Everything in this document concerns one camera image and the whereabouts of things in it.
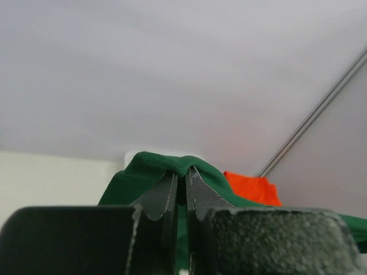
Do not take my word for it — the dark green t shirt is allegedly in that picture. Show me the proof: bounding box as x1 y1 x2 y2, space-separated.
98 151 366 273

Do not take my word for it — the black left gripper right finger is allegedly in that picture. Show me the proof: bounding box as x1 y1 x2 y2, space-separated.
185 166 238 274

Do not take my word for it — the aluminium frame post right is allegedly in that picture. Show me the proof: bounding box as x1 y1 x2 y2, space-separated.
257 46 366 177

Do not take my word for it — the folded orange t shirt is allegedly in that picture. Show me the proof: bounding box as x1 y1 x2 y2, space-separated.
224 171 282 207

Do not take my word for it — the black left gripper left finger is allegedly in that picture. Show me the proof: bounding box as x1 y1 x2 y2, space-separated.
130 172 178 274

